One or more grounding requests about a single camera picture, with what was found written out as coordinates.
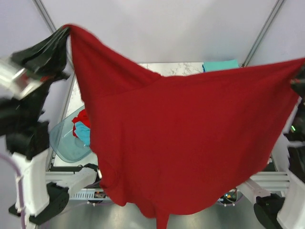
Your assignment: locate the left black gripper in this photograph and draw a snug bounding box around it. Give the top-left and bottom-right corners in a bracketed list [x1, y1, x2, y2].
[8, 22, 74, 117]

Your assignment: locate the red t-shirt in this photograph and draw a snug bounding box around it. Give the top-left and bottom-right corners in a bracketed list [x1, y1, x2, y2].
[69, 24, 305, 229]

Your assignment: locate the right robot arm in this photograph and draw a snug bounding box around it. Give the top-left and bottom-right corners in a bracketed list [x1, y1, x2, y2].
[237, 98, 305, 229]

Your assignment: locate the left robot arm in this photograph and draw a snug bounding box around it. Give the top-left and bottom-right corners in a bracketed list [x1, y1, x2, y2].
[0, 26, 105, 229]

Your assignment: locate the red shirt in basket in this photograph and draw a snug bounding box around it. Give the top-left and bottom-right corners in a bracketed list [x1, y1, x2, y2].
[72, 109, 91, 128]

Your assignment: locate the teal shirt in basket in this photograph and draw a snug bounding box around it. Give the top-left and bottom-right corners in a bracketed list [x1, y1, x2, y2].
[73, 121, 90, 146]

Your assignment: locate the folded teal t-shirt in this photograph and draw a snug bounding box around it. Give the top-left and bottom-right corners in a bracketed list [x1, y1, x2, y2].
[202, 60, 239, 73]

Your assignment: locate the transparent blue plastic basket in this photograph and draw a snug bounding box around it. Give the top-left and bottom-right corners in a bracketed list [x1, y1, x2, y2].
[50, 117, 91, 163]

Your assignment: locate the left aluminium frame post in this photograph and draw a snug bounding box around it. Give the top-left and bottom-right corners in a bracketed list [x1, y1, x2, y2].
[32, 0, 57, 32]

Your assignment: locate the aluminium frame post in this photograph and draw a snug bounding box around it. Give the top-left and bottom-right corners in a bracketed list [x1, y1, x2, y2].
[241, 0, 286, 67]
[32, 0, 57, 32]

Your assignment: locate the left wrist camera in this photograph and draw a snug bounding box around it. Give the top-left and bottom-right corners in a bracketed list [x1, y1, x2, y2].
[0, 57, 43, 100]

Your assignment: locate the right aluminium frame post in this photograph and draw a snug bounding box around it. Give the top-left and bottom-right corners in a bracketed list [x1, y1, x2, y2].
[241, 0, 286, 67]

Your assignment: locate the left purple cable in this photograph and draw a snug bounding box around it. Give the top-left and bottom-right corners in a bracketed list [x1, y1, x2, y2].
[0, 154, 27, 229]

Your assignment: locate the white slotted cable duct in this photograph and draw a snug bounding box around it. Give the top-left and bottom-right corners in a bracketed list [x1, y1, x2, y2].
[70, 188, 111, 201]

